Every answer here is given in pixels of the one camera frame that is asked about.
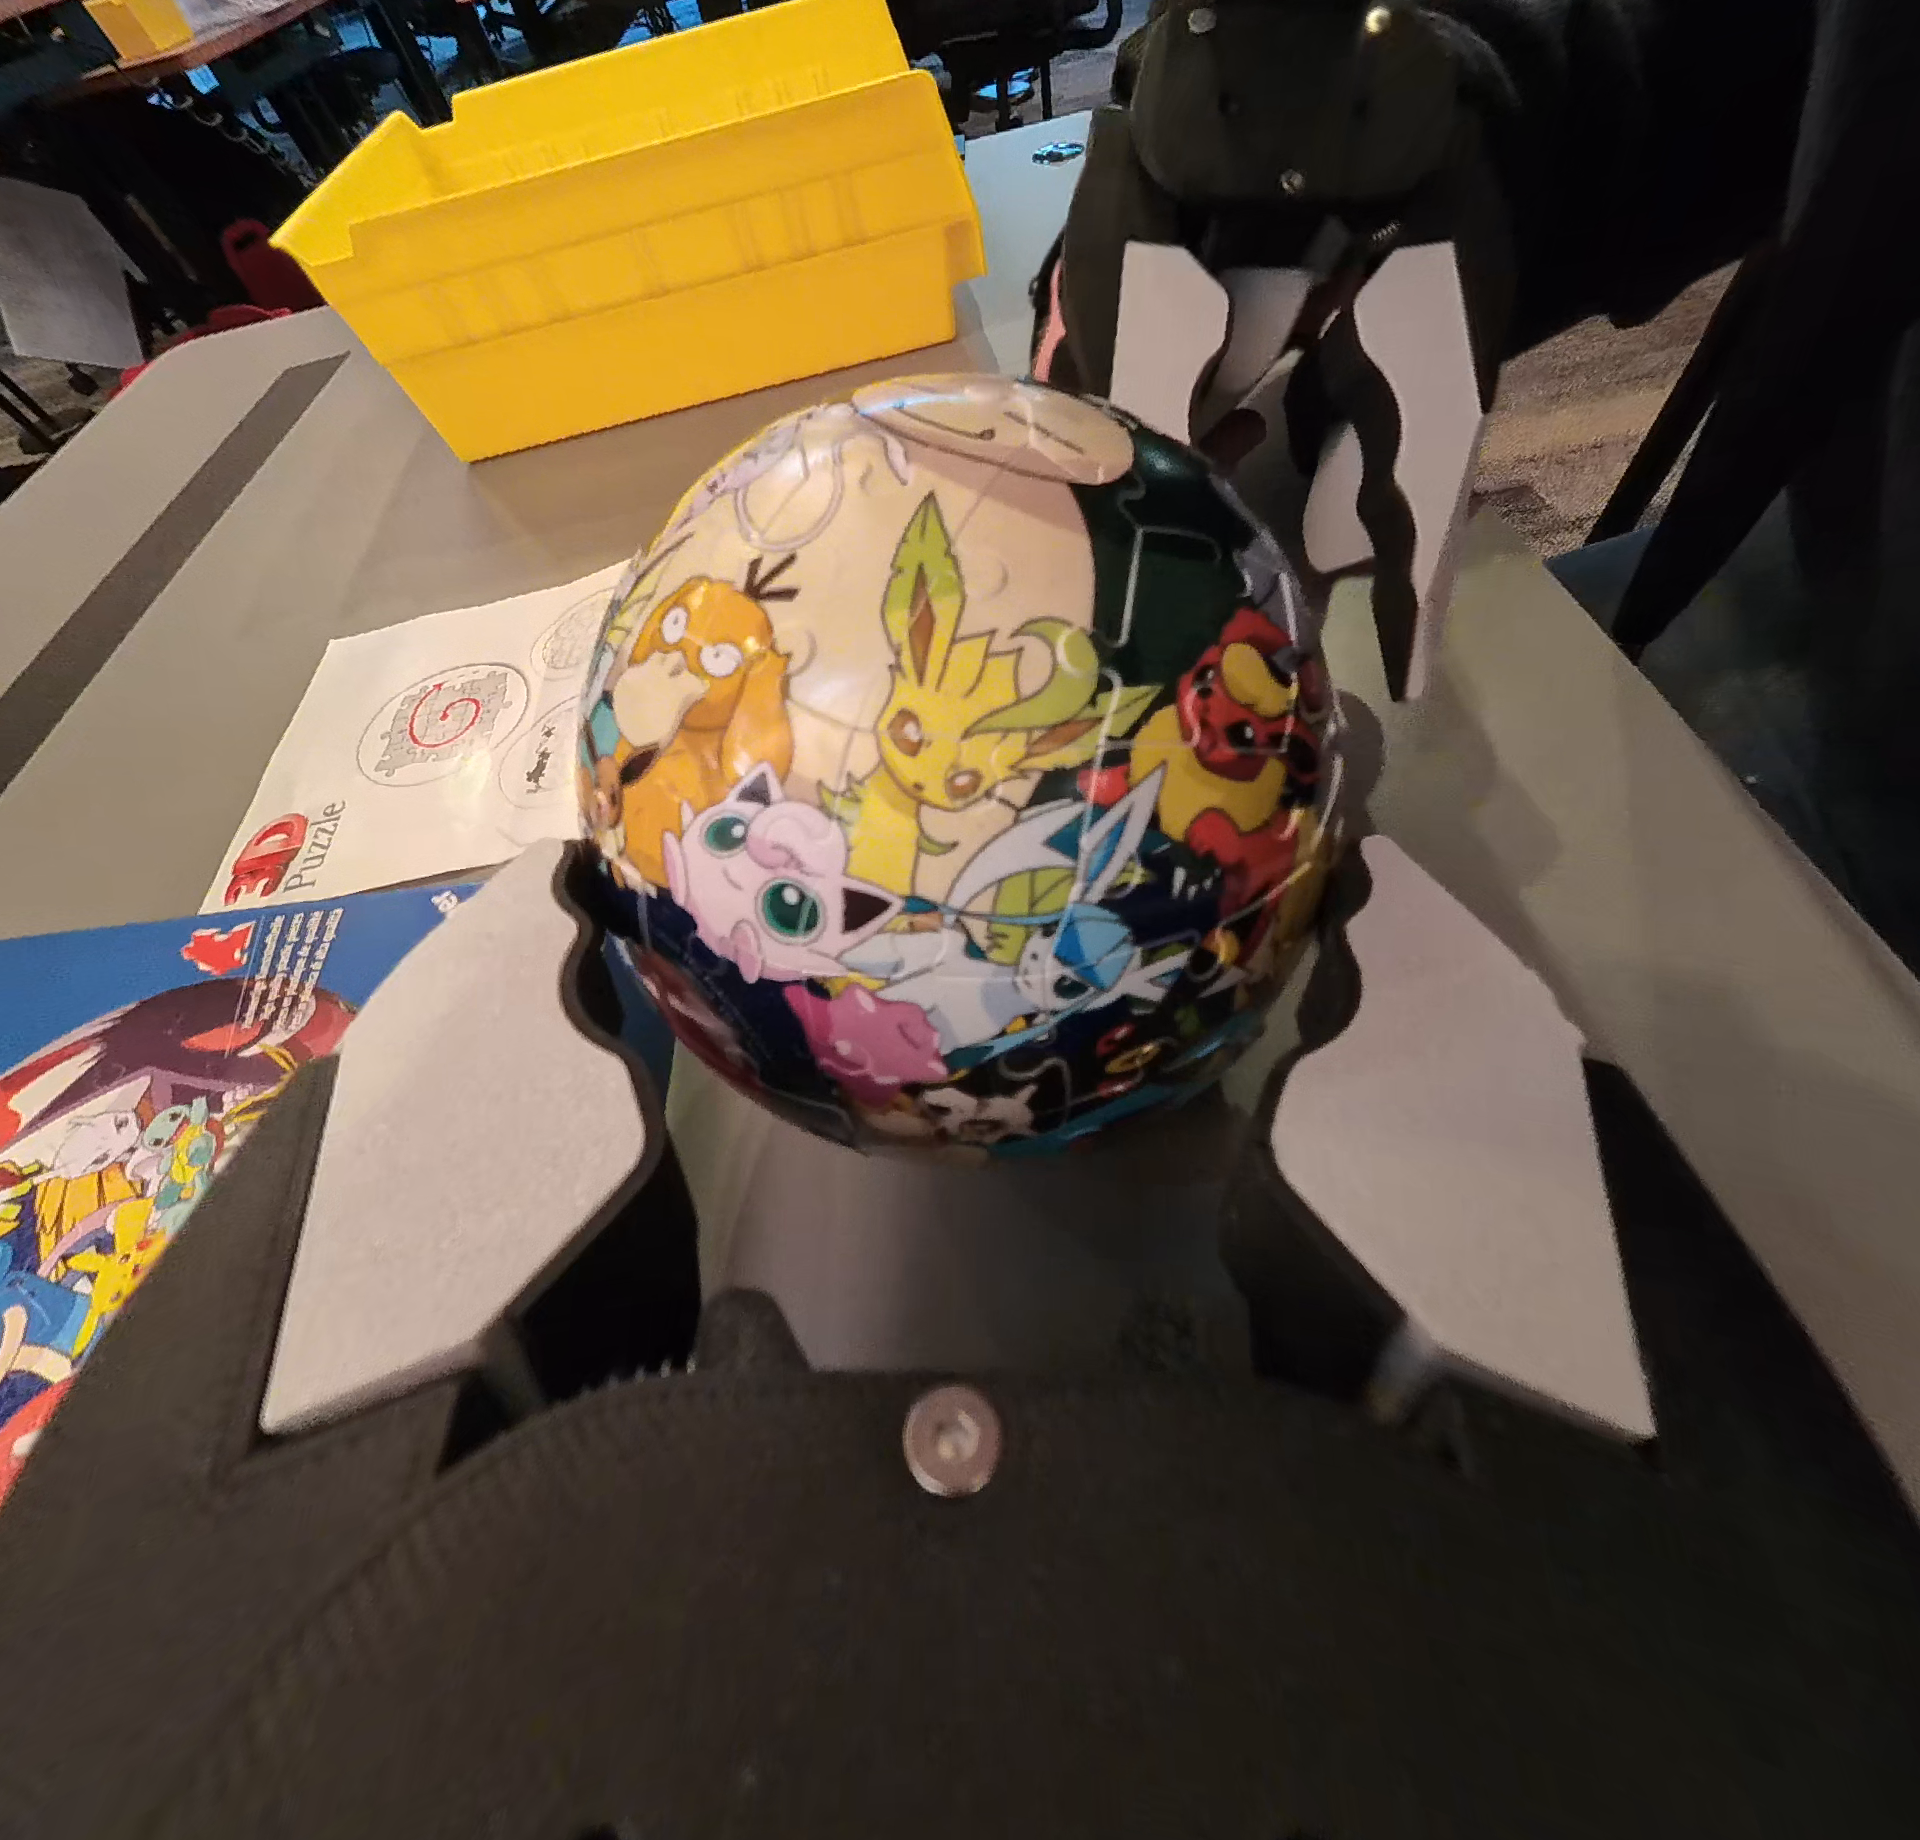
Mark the small dark object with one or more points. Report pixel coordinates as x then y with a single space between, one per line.
1059 151

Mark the person's right forearm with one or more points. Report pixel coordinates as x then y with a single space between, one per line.
1651 99

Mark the blue puzzle box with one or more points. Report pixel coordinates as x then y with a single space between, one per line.
137 1120

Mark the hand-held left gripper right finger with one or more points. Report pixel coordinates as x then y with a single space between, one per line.
1470 1181

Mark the black furniture leg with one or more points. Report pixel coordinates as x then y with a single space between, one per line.
1697 461

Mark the large yellow plastic bin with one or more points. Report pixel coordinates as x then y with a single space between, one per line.
632 250

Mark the white hanging paper sheet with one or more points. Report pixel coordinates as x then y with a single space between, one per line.
68 273

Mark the white instruction sheet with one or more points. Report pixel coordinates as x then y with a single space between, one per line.
406 729

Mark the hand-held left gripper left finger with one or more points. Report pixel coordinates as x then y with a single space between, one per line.
451 1209

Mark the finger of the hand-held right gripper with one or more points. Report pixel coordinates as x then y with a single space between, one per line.
1449 368
1170 326

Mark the small yellow plastic bin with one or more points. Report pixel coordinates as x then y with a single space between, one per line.
139 25

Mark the colourful puzzle ball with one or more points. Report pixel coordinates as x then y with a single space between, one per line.
931 729

